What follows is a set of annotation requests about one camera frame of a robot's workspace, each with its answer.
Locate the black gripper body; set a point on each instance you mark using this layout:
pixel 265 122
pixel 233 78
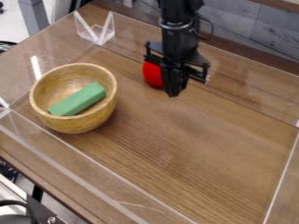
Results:
pixel 177 52

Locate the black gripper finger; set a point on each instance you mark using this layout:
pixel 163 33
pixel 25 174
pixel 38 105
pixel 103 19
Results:
pixel 182 80
pixel 170 81

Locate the green rectangular block stick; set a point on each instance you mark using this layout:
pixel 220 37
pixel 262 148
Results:
pixel 79 101

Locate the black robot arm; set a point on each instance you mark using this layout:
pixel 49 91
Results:
pixel 181 13

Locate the brown wooden bowl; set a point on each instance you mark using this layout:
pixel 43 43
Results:
pixel 61 83

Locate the red plush strawberry toy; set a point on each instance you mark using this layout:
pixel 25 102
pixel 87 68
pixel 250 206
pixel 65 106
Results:
pixel 153 74

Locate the black equipment bottom left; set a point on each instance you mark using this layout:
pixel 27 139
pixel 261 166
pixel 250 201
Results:
pixel 38 214

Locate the clear acrylic corner bracket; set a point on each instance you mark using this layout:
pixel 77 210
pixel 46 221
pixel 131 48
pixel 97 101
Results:
pixel 95 33

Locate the clear acrylic front wall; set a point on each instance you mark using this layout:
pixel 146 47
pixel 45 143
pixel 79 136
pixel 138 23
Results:
pixel 99 195

